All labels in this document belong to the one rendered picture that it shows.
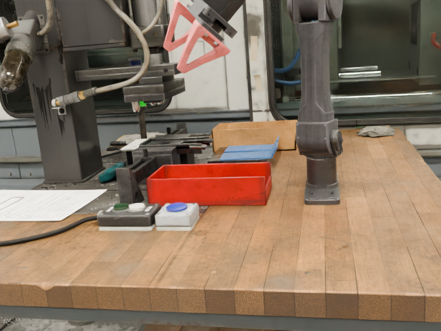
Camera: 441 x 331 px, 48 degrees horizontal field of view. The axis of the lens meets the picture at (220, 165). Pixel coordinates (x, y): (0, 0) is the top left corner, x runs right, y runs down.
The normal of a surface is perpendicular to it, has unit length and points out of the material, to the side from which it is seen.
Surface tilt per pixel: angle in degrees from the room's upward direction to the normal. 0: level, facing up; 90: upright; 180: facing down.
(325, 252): 0
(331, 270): 0
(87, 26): 90
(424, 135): 90
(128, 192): 90
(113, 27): 90
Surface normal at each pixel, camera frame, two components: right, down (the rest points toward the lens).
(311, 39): -0.53, 0.21
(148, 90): -0.20, 0.26
